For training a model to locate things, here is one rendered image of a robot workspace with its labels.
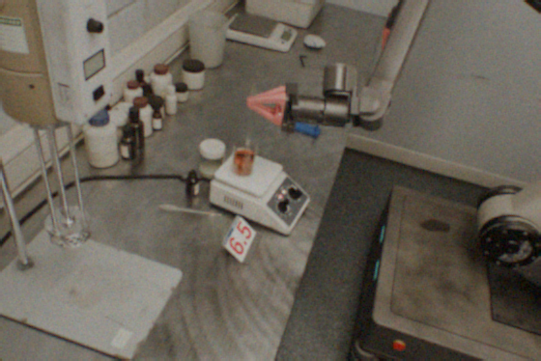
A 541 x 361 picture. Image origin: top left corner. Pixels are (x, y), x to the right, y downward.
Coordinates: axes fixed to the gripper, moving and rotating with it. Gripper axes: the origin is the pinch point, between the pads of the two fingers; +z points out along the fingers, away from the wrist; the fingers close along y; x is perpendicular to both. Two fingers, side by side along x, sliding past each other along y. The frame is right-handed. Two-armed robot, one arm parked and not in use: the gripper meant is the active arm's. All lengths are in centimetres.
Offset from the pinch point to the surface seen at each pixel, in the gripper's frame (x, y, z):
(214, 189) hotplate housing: 20.3, 4.7, 5.7
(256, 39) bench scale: 23, -84, 0
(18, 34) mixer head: -25, 34, 26
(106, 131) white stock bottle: 15.6, -5.8, 31.5
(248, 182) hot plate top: 16.9, 5.1, -1.5
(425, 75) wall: 49, -128, -85
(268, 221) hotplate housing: 23.0, 10.2, -6.6
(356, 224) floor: 101, -73, -57
